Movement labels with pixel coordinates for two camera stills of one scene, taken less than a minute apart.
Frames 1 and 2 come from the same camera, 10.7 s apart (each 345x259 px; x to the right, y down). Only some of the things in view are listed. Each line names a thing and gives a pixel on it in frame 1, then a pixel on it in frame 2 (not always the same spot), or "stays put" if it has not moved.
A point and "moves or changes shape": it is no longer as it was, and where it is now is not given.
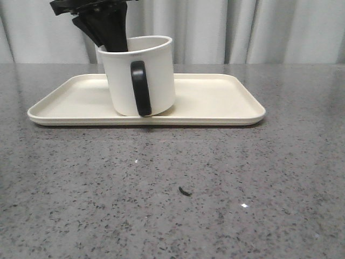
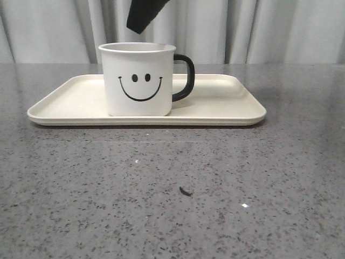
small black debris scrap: x=184 y=192 stays put
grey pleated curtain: x=201 y=31 stays put
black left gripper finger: x=111 y=25 -> x=142 y=12
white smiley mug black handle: x=141 y=81 moves or changes shape
